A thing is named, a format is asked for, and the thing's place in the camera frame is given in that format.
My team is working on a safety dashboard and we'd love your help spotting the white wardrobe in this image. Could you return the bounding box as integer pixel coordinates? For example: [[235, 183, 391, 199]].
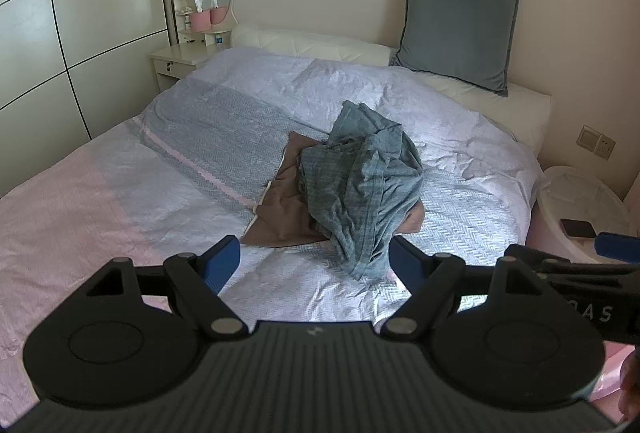
[[1, 0, 176, 191]]

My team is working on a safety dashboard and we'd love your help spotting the grey-blue crumpled garment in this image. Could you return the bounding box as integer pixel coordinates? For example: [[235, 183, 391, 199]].
[[298, 101, 423, 280]]

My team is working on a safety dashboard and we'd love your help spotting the pink tissue box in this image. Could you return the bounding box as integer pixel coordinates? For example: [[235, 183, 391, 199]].
[[189, 0, 210, 32]]

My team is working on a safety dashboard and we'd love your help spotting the white round side table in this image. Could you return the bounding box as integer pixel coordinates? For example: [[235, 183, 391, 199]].
[[526, 165, 637, 264]]

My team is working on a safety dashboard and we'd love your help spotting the brown cloth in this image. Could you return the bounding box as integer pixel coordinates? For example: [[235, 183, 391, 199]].
[[242, 132, 424, 248]]

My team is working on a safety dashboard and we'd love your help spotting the smartphone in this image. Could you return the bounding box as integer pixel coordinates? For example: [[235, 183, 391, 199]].
[[560, 219, 598, 240]]

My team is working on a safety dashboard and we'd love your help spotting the grey square cushion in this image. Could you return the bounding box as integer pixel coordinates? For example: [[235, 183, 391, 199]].
[[390, 0, 520, 97]]

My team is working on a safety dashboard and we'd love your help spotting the beige wall socket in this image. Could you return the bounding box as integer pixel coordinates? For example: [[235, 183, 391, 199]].
[[576, 125, 616, 160]]

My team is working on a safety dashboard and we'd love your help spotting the white padded headboard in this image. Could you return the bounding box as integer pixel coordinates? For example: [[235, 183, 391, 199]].
[[230, 23, 553, 153]]

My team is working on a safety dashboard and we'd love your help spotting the white nightstand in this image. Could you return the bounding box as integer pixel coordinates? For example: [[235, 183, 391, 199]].
[[149, 42, 217, 92]]

